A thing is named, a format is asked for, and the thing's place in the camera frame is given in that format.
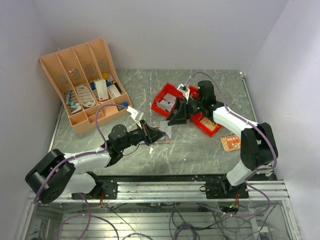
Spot white oval remote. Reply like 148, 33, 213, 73
75, 84, 96, 108

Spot red bin with black cards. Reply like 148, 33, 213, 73
188, 85, 199, 101

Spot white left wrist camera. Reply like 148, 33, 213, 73
126, 106, 144, 128

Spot white small box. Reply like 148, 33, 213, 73
107, 84, 121, 98

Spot blue capped bottle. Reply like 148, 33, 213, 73
121, 101, 129, 107

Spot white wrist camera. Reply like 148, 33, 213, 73
126, 106, 144, 128
177, 84, 190, 101

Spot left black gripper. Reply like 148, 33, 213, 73
118, 118, 166, 150

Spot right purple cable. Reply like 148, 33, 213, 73
184, 71, 278, 218

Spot aluminium rail frame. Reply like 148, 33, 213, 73
16, 181, 302, 240

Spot white cards stack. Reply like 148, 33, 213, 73
156, 93, 176, 112

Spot yellow small item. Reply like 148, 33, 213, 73
101, 72, 111, 81

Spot orange spiral notebook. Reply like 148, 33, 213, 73
220, 134, 241, 152

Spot red bin with gold cards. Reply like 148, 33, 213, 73
190, 112, 221, 137

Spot pens bundle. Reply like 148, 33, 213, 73
65, 90, 82, 115

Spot red bin with white cards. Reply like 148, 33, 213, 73
150, 83, 183, 118

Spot purple cable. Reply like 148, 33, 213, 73
32, 103, 130, 240
184, 71, 278, 218

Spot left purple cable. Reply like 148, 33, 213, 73
32, 103, 130, 240

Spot orange desk organizer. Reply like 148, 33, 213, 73
39, 38, 132, 133

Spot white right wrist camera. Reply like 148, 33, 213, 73
177, 84, 190, 101

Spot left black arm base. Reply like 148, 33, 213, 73
71, 171, 118, 200

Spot white red box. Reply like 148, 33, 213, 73
94, 79, 109, 102

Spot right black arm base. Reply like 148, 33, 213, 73
199, 180, 249, 199

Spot loose cables under table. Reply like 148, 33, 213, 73
54, 197, 276, 240

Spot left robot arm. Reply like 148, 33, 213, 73
25, 120, 166, 204

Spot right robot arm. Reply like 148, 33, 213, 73
167, 80, 278, 198

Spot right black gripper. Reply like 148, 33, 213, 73
166, 96, 205, 126

